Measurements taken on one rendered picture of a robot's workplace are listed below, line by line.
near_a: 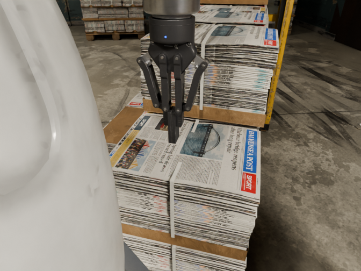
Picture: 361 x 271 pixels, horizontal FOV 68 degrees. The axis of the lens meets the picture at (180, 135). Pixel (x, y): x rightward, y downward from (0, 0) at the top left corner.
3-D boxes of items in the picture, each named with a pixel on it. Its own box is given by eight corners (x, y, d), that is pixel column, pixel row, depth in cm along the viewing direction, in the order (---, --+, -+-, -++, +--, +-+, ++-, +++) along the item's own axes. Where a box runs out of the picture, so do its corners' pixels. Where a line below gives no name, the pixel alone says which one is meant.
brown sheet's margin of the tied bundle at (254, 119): (209, 120, 81) (210, 107, 79) (224, 86, 104) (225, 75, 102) (264, 128, 77) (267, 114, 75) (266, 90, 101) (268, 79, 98)
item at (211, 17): (162, 21, 99) (162, 18, 99) (183, 11, 123) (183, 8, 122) (265, 26, 91) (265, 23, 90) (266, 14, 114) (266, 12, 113)
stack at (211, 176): (128, 332, 106) (91, 167, 63) (190, 159, 202) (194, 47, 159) (226, 362, 98) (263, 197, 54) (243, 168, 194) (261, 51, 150)
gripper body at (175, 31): (202, 12, 45) (200, 66, 50) (154, 11, 47) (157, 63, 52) (193, 19, 39) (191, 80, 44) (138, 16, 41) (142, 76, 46)
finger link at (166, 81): (166, 54, 45) (158, 53, 45) (166, 114, 50) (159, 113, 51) (173, 48, 48) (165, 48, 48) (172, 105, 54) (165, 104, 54)
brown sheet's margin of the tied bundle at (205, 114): (191, 117, 82) (191, 104, 80) (209, 84, 106) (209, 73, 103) (210, 120, 81) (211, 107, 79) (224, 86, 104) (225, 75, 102)
